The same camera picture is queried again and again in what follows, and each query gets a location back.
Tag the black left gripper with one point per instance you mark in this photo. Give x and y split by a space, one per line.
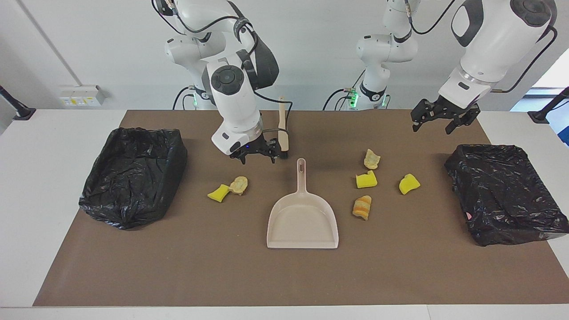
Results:
449 107

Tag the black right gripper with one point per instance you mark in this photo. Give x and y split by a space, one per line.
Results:
258 147

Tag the pale toy pastry piece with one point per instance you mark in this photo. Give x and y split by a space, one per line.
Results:
238 185
371 159

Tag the beige hand brush black bristles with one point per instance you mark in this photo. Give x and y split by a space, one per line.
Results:
282 120

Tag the yellow green sponge piece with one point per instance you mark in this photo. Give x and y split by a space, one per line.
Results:
409 184
366 180

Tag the beige plastic dustpan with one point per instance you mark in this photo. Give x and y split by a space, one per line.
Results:
302 222

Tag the orange striped toy croissant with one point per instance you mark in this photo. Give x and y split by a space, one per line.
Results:
362 207

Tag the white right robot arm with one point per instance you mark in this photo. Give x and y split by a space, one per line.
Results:
231 102

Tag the black bag bin pink spot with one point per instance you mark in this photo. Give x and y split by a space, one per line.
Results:
502 191

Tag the black bag lined bin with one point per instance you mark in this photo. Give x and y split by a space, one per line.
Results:
133 178

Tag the brown table mat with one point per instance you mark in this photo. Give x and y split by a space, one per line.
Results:
284 275

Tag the blue background object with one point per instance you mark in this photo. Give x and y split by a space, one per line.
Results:
562 131

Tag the bright window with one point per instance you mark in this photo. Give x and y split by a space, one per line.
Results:
553 75

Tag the white wall socket box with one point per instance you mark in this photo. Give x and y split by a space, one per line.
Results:
82 95

